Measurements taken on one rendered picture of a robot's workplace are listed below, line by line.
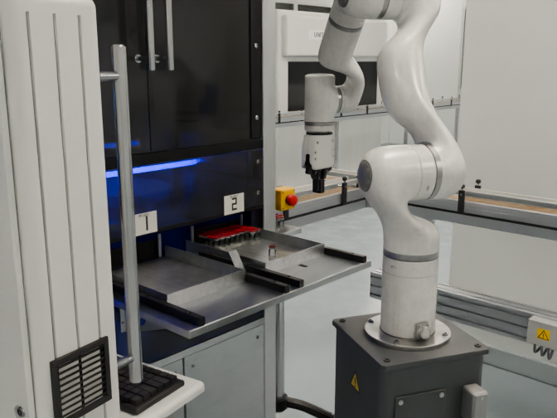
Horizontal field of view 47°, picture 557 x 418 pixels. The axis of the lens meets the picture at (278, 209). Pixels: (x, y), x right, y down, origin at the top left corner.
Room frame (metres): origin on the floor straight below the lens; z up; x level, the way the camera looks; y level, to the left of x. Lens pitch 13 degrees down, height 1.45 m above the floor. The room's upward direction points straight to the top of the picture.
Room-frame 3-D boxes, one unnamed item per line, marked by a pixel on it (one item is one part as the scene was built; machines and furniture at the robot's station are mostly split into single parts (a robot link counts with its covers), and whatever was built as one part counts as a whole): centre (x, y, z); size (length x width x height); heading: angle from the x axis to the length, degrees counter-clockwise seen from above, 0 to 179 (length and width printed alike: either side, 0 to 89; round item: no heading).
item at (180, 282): (1.65, 0.30, 0.90); 0.34 x 0.26 x 0.04; 48
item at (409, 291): (1.35, -0.29, 0.95); 0.19 x 0.19 x 0.18
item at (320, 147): (1.83, -0.12, 1.21); 0.10 x 0.08 x 0.11; 138
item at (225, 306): (1.73, 0.14, 0.87); 0.70 x 0.48 x 0.02; 138
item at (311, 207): (2.47, -0.10, 0.92); 0.69 x 0.16 x 0.16; 138
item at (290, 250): (1.90, 0.07, 0.90); 0.34 x 0.26 x 0.04; 48
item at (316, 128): (1.83, -0.12, 1.27); 0.09 x 0.08 x 0.03; 138
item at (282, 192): (2.17, -0.01, 1.00); 0.08 x 0.07 x 0.07; 48
